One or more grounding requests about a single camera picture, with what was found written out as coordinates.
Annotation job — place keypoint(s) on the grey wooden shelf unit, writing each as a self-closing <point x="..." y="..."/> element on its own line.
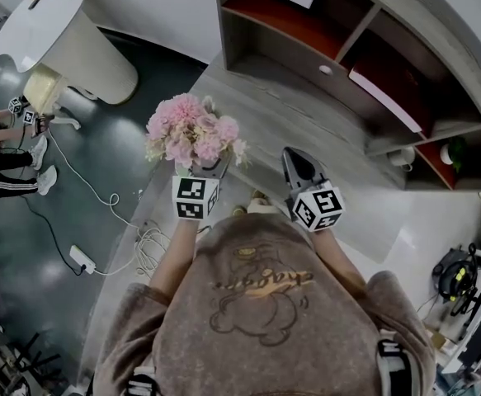
<point x="409" y="48"/>

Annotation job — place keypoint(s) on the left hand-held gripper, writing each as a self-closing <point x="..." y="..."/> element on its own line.
<point x="192" y="198"/>

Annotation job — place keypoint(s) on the black and yellow device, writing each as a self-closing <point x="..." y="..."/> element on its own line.
<point x="456" y="275"/>

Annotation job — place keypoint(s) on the person's brown printed sweatshirt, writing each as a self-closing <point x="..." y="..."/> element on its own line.
<point x="265" y="324"/>

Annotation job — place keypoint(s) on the grey wooden table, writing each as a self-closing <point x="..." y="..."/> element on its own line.
<point x="306" y="114"/>

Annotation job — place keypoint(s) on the white round side table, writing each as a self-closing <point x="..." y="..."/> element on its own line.
<point x="58" y="35"/>

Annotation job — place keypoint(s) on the green plant in white pot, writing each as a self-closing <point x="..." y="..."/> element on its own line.
<point x="454" y="152"/>

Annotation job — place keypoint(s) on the red folder with white edge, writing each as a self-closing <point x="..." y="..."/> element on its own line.
<point x="392" y="83"/>

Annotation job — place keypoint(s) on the person's right forearm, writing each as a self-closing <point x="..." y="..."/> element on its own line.
<point x="333" y="254"/>

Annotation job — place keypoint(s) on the small white round puck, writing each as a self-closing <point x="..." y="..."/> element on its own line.
<point x="326" y="69"/>

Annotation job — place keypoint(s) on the person's beige slippers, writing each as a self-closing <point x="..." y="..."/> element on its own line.
<point x="256" y="204"/>

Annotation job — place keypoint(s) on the pink flowers bouquet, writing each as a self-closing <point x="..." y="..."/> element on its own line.
<point x="190" y="128"/>

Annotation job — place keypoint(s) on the person's left forearm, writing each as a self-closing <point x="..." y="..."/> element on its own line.
<point x="176" y="258"/>

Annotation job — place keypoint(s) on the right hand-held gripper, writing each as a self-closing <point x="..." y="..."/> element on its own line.
<point x="316" y="206"/>

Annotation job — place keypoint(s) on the white mug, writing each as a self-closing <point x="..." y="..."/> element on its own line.
<point x="403" y="157"/>

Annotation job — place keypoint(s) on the cream pedestal stool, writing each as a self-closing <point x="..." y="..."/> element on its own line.
<point x="46" y="87"/>

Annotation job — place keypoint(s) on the white power strip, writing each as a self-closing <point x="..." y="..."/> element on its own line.
<point x="82" y="260"/>

